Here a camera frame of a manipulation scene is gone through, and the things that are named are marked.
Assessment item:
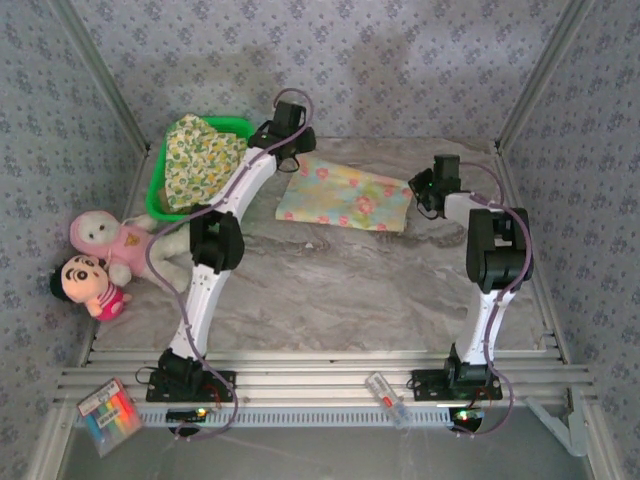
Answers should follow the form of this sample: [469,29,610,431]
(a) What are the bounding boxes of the pastel pink flower skirt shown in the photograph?
[275,155,414,234]

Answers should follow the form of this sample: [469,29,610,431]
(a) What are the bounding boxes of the lemon print skirt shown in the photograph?
[163,113,250,209]

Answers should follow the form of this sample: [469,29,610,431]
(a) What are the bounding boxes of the green plastic basket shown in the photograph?
[144,115,256,224]

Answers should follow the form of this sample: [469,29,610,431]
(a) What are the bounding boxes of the pink hooded plush doll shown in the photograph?
[68,209,194,294]

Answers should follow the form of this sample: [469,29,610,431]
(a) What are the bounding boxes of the clear plastic package red label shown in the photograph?
[364,372,416,431]

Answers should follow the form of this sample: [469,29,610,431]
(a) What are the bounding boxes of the small black controller board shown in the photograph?
[449,407,486,434]
[166,407,209,422]

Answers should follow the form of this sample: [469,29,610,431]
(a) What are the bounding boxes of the black haired plush doll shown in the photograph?
[49,253,134,322]

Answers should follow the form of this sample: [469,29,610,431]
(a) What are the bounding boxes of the coloured marker pack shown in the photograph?
[76,377,145,459]

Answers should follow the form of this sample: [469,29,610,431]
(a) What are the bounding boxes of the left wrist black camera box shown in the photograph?
[272,100,308,132]

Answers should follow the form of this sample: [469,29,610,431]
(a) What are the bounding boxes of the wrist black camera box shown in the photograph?
[433,154,462,184]
[272,100,308,132]

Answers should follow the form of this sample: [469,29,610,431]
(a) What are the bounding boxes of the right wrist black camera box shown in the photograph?
[433,154,462,184]

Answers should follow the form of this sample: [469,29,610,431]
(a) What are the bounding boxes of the aluminium side rail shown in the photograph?
[494,147,571,364]

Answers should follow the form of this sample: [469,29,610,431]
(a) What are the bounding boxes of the aluminium frame post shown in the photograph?
[49,0,152,156]
[493,0,597,154]

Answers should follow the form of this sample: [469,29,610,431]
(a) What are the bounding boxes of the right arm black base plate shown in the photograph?
[410,368,503,401]

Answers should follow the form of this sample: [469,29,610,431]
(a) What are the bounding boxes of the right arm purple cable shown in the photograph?
[452,162,534,441]

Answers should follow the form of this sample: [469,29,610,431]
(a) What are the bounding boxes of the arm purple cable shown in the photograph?
[144,88,316,444]
[452,162,534,441]

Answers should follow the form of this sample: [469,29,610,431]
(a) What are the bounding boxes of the aluminium frame rails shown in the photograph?
[54,349,599,402]

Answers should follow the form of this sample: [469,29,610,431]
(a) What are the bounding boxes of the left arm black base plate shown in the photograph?
[145,370,237,403]

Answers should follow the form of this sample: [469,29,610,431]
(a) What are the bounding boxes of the grey slotted cable duct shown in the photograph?
[134,405,454,429]

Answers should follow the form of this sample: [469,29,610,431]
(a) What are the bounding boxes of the grey metal corner bracket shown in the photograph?
[524,397,589,457]

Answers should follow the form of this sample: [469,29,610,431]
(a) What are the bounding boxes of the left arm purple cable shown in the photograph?
[144,88,316,444]

